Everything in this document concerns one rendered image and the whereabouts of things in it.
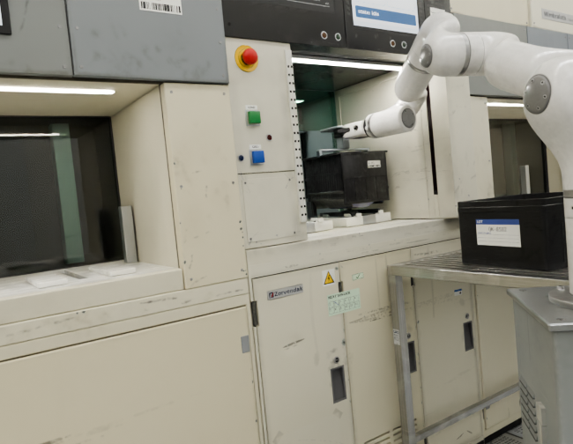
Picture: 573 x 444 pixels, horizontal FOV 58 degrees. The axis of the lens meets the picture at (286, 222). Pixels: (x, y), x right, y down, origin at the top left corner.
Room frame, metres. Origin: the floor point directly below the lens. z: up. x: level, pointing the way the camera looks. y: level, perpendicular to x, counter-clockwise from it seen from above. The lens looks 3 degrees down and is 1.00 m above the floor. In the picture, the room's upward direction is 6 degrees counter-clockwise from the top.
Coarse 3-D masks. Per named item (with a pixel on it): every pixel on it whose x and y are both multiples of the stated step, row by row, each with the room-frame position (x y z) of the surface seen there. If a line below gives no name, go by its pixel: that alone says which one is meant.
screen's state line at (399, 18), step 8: (360, 8) 1.53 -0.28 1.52; (368, 8) 1.55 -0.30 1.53; (360, 16) 1.53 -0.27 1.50; (368, 16) 1.55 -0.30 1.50; (376, 16) 1.57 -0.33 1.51; (384, 16) 1.59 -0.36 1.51; (392, 16) 1.61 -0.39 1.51; (400, 16) 1.63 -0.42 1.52; (408, 16) 1.65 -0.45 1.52; (408, 24) 1.65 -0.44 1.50
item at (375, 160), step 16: (336, 128) 1.82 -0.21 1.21; (304, 160) 1.89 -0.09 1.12; (320, 160) 1.81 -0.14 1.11; (336, 160) 1.74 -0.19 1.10; (352, 160) 1.75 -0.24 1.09; (368, 160) 1.79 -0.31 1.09; (384, 160) 1.84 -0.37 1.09; (320, 176) 1.82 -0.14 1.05; (336, 176) 1.75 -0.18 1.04; (352, 176) 1.75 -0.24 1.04; (368, 176) 1.79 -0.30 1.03; (384, 176) 1.83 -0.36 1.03; (320, 192) 1.82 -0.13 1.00; (336, 192) 1.75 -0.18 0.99; (352, 192) 1.74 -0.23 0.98; (368, 192) 1.79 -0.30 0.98; (384, 192) 1.83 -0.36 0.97; (320, 208) 1.89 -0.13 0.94
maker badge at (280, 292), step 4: (300, 284) 1.36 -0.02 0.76; (280, 288) 1.33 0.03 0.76; (284, 288) 1.33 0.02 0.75; (288, 288) 1.34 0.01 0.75; (292, 288) 1.35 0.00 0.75; (296, 288) 1.36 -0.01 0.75; (300, 288) 1.36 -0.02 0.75; (268, 292) 1.31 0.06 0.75; (272, 292) 1.31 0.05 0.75; (276, 292) 1.32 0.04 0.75; (280, 292) 1.33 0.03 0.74; (284, 292) 1.33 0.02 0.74; (288, 292) 1.34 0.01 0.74; (292, 292) 1.35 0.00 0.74; (296, 292) 1.35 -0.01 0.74; (300, 292) 1.36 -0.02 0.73; (268, 296) 1.31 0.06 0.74; (272, 296) 1.31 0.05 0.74; (276, 296) 1.32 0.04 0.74; (280, 296) 1.33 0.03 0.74; (284, 296) 1.33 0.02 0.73
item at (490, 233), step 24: (552, 192) 1.46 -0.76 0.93; (480, 216) 1.36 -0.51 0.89; (504, 216) 1.29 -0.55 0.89; (528, 216) 1.22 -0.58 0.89; (552, 216) 1.20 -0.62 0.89; (480, 240) 1.36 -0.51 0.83; (504, 240) 1.29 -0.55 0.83; (528, 240) 1.23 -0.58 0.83; (552, 240) 1.20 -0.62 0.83; (480, 264) 1.37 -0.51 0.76; (504, 264) 1.30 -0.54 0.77; (528, 264) 1.23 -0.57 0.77; (552, 264) 1.19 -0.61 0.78
